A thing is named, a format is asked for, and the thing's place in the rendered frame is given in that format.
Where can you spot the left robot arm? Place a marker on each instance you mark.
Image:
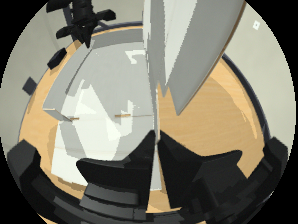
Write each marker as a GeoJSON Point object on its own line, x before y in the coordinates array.
{"type": "Point", "coordinates": [53, 5]}

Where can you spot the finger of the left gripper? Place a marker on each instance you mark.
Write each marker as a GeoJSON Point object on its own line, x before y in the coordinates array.
{"type": "Point", "coordinates": [79, 35]}
{"type": "Point", "coordinates": [86, 35]}

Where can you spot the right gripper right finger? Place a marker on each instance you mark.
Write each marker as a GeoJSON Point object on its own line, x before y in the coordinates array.
{"type": "Point", "coordinates": [182, 168]}

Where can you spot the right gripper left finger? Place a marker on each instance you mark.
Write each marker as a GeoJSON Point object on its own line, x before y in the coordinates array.
{"type": "Point", "coordinates": [133, 172]}

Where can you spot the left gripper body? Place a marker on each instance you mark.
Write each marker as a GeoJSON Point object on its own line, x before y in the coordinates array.
{"type": "Point", "coordinates": [83, 10]}

